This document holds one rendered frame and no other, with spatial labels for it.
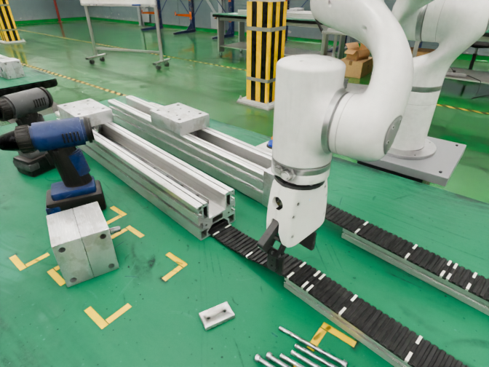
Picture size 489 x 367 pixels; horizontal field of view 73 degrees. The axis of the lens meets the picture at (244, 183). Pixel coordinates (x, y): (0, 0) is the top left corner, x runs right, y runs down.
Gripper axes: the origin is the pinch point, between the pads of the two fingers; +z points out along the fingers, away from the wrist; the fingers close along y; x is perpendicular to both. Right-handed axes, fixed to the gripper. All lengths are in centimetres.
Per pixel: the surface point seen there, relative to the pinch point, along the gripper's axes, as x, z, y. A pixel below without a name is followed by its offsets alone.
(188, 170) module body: 33.0, -2.0, 2.8
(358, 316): -13.6, 3.0, -0.9
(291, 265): 0.1, 3.4, 0.5
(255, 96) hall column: 247, 75, 250
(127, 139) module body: 62, -1, 2
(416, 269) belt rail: -15.5, 5.3, 17.6
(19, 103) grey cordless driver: 74, -13, -19
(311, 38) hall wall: 499, 75, 719
